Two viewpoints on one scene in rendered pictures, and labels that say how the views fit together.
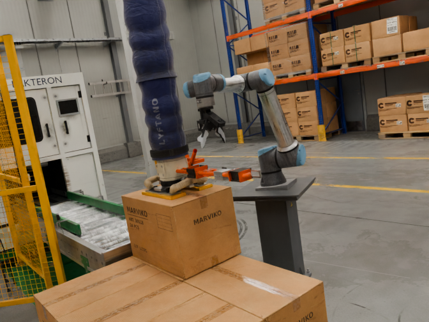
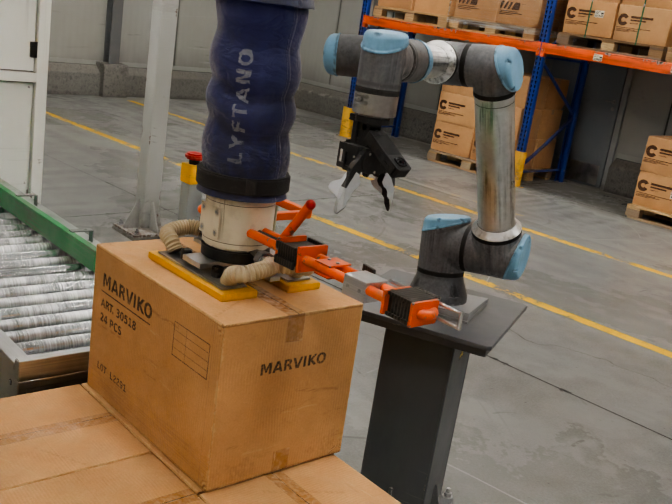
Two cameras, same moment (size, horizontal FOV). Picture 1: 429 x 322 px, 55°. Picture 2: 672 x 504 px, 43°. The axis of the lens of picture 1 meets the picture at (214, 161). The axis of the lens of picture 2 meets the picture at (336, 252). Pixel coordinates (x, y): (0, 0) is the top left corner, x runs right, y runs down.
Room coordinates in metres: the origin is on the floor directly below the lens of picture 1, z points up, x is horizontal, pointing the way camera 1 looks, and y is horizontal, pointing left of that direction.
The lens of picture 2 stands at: (0.36, 0.21, 1.61)
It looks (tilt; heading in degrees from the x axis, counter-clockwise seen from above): 16 degrees down; 354
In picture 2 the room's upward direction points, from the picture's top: 9 degrees clockwise
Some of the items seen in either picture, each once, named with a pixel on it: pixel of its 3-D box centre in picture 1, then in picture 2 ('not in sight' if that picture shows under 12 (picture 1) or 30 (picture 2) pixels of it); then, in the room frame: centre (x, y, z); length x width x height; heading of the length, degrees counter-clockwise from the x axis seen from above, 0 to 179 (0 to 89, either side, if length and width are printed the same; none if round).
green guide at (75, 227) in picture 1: (44, 216); not in sight; (3.73, 1.64, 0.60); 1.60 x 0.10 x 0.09; 37
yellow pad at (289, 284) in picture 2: (188, 183); (264, 260); (2.45, 0.17, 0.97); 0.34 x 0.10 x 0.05; 37
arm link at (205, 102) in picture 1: (205, 102); (373, 105); (2.08, 0.00, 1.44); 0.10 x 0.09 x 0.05; 127
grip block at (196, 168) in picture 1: (197, 171); (301, 253); (2.19, 0.10, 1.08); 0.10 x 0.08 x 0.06; 127
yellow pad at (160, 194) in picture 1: (162, 191); (201, 267); (2.33, 0.32, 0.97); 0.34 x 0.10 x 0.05; 37
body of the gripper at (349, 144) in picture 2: (207, 119); (366, 144); (2.09, 0.00, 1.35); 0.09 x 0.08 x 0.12; 37
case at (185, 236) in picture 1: (179, 223); (216, 346); (2.39, 0.27, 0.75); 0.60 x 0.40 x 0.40; 37
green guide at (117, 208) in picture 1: (98, 200); (24, 204); (4.06, 1.22, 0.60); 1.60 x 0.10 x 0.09; 37
